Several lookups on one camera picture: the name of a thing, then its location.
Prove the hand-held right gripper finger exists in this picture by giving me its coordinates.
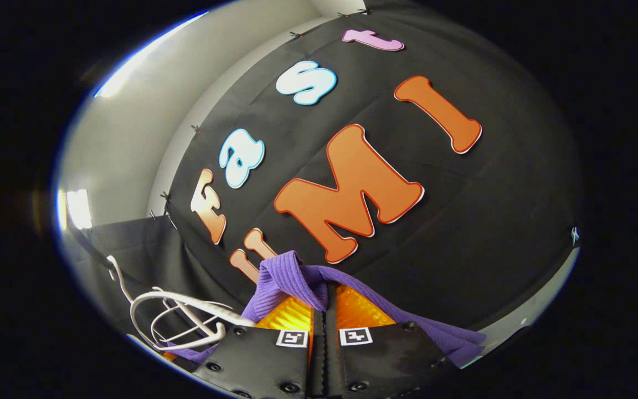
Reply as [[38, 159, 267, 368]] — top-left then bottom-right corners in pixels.
[[193, 295, 326, 399], [325, 283, 459, 399]]

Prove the purple ribbed shirt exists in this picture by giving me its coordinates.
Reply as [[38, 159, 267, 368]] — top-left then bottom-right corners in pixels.
[[164, 250, 487, 369]]

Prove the white clothes hanger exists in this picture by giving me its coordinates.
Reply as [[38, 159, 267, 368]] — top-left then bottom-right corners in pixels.
[[106, 255, 225, 344], [130, 288, 257, 352]]

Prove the black clothes rack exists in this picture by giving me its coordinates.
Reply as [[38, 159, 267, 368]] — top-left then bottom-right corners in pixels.
[[67, 222, 131, 311]]

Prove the black backdrop cloth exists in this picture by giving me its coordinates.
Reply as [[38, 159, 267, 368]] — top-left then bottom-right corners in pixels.
[[89, 0, 583, 333]]

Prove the row of black backdrop clips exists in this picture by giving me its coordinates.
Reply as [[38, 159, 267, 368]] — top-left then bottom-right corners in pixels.
[[147, 7, 373, 221]]

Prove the small ceiling light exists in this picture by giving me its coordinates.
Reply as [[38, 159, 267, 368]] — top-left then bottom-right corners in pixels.
[[58, 188, 94, 231]]

